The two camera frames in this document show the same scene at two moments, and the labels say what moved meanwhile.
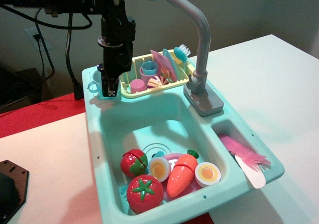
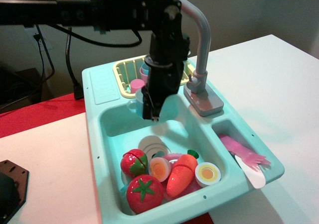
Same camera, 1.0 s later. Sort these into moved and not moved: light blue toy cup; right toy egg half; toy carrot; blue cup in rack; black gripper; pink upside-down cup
Moved: black gripper; light blue toy cup
Not moved: pink upside-down cup; toy carrot; right toy egg half; blue cup in rack
